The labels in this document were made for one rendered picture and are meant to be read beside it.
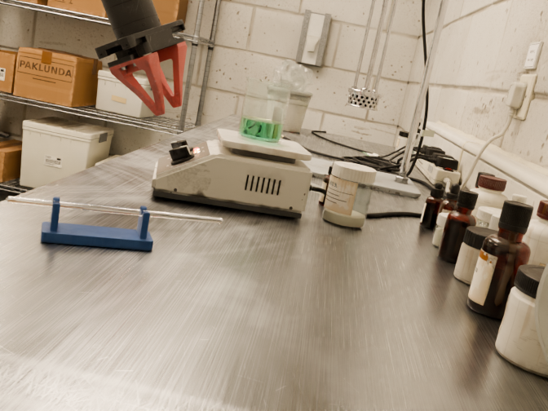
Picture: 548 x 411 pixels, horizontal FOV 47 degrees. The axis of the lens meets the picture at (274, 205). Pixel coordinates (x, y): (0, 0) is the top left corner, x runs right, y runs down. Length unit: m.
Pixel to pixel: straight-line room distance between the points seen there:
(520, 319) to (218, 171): 0.42
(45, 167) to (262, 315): 2.79
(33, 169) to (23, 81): 0.41
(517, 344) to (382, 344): 0.11
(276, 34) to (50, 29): 1.19
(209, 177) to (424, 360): 0.41
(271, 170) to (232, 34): 2.57
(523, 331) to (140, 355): 0.29
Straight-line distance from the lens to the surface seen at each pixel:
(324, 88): 3.31
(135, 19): 0.79
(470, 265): 0.72
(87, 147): 3.14
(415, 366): 0.49
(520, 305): 0.54
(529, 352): 0.54
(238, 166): 0.80
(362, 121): 3.32
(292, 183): 0.82
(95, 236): 0.60
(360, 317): 0.55
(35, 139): 3.24
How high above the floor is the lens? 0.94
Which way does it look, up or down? 12 degrees down
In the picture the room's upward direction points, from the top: 11 degrees clockwise
